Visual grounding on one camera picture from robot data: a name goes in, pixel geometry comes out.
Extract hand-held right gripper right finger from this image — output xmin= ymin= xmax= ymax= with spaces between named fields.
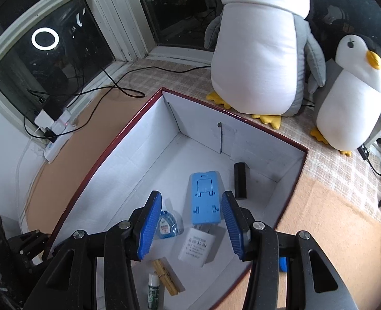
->
xmin=221 ymin=190 xmax=359 ymax=310

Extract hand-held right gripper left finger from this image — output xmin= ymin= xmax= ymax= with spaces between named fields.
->
xmin=25 ymin=191 xmax=163 ymax=310

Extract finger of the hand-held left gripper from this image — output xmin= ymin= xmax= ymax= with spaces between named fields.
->
xmin=6 ymin=230 xmax=51 ymax=252
xmin=19 ymin=244 xmax=49 ymax=267

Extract white charger adapter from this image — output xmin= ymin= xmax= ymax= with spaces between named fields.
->
xmin=177 ymin=223 xmax=226 ymax=268

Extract red-edged white cardboard box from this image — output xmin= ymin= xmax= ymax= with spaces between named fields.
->
xmin=42 ymin=87 xmax=308 ymax=310

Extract blue clear correction tape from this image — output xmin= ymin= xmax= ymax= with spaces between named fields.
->
xmin=158 ymin=200 xmax=184 ymax=241

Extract blue phone stand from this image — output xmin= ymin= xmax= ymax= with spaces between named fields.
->
xmin=190 ymin=170 xmax=224 ymax=226

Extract black cylinder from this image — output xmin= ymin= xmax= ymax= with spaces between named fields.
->
xmin=234 ymin=162 xmax=249 ymax=200

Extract wooden clothespin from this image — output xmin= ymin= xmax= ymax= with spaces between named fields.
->
xmin=152 ymin=258 xmax=180 ymax=296

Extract green white small tube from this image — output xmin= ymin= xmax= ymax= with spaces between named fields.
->
xmin=147 ymin=273 xmax=160 ymax=310

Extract white power strip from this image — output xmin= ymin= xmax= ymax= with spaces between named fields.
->
xmin=44 ymin=121 xmax=78 ymax=164

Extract cork mat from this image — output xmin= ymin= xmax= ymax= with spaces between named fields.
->
xmin=25 ymin=95 xmax=152 ymax=233

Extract checked cloth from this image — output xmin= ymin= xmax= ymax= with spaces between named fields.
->
xmin=113 ymin=56 xmax=381 ymax=223

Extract white charger block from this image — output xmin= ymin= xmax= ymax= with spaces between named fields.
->
xmin=34 ymin=110 xmax=57 ymax=130

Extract black power adapter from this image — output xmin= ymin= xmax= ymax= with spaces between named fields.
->
xmin=42 ymin=98 xmax=65 ymax=117

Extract small penguin plush toy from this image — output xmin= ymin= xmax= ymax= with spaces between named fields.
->
xmin=310 ymin=34 xmax=381 ymax=156

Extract large penguin plush toy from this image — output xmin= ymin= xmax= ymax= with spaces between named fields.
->
xmin=204 ymin=0 xmax=327 ymax=130

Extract white cable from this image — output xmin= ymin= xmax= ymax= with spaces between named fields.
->
xmin=16 ymin=136 xmax=49 ymax=230

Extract long black cable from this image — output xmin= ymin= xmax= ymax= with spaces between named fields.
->
xmin=27 ymin=66 xmax=210 ymax=100

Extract white window frame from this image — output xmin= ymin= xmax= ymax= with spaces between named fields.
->
xmin=0 ymin=0 xmax=217 ymax=110

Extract black cables behind window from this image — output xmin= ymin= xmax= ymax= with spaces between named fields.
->
xmin=193 ymin=0 xmax=217 ymax=17

